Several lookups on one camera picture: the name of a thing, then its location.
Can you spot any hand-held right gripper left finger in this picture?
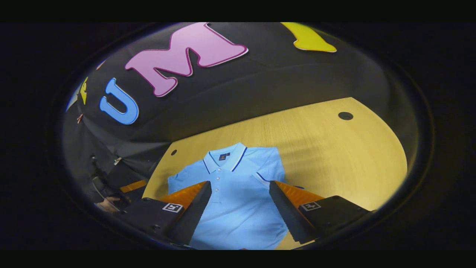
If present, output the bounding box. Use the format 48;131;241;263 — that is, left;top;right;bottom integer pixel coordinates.
118;181;213;247

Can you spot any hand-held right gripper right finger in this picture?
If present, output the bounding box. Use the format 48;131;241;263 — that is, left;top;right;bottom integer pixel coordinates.
268;181;373;245

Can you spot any light blue T-shirt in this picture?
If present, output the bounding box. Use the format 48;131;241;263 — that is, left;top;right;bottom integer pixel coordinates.
167;142;305;250

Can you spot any black backdrop cloth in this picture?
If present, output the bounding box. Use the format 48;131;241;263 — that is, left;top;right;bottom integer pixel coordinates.
62;22;419;204

